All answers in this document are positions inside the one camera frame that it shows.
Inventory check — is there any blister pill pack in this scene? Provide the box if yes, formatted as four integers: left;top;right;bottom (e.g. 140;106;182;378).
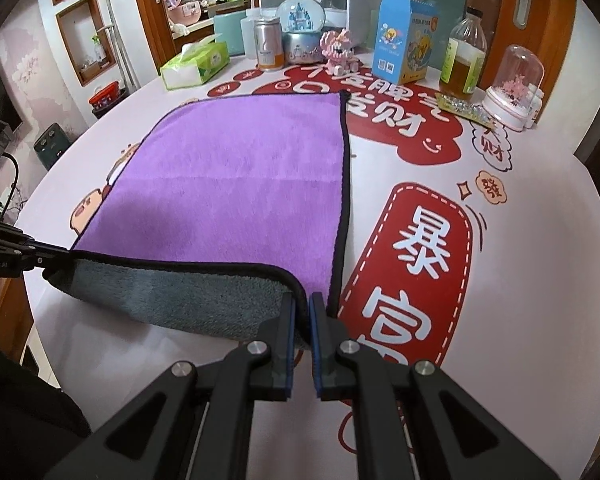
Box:
436;92;496;130

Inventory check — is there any red bucket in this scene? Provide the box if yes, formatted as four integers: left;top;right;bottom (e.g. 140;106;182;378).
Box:
88;80;120;110

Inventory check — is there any silver and orange can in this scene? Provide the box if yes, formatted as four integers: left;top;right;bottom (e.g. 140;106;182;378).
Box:
253;18;285;72

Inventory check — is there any dark green appliance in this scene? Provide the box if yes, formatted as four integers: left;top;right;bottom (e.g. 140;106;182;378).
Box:
34;122;71;170

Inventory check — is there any pink block dog figure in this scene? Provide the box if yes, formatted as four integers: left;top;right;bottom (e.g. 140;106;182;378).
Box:
320;28;361;77

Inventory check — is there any glass dome with pink flowers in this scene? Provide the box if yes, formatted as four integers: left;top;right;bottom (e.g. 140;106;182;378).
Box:
482;44;545;131

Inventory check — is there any black cable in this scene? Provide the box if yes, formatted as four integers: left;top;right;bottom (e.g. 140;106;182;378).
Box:
0;152;22;221

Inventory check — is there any white squeeze bottle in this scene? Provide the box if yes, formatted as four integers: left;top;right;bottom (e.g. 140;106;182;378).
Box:
240;0;276;60

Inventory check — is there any blue castle snow globe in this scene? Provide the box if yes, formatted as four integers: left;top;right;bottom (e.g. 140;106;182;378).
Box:
276;0;326;65

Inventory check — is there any printed white tablecloth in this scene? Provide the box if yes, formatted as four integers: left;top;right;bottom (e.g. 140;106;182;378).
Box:
17;58;600;479

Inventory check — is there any pink rice cooker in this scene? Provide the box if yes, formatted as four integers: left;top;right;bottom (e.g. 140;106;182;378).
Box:
168;1;202;26

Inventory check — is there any purple and grey towel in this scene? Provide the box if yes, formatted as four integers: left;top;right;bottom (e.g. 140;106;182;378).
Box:
43;91;350;340

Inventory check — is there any green tissue pack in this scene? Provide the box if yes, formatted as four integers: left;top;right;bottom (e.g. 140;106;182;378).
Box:
160;35;230;90

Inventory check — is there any teal cylindrical container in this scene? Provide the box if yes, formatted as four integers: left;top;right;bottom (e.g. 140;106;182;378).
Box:
213;10;246;56

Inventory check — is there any glass bottle with yellow liquid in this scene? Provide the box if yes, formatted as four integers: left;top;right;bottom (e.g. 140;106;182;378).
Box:
439;6;488;101

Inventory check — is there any blue paper carton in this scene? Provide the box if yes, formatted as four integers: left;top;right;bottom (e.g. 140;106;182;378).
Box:
372;0;438;84

